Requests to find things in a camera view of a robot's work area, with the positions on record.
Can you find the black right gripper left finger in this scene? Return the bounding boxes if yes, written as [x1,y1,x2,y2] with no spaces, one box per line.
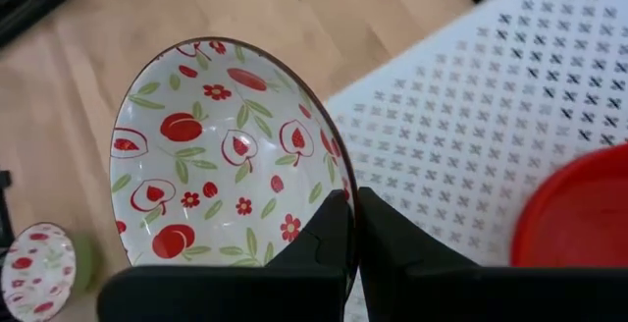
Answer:
[96,188,352,322]

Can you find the red plastic bowl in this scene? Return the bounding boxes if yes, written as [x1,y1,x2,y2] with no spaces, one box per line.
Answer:
[509,142,628,269]

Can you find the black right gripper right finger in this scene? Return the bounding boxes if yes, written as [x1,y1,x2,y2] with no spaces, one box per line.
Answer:
[356,187,628,322]

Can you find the green bowl with floral inside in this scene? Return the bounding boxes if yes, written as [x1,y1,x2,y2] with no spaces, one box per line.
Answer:
[0,222,98,322]
[108,35,362,303]

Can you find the white perforated metal shelf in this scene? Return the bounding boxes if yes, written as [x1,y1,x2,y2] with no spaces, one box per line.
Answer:
[323,0,628,322]

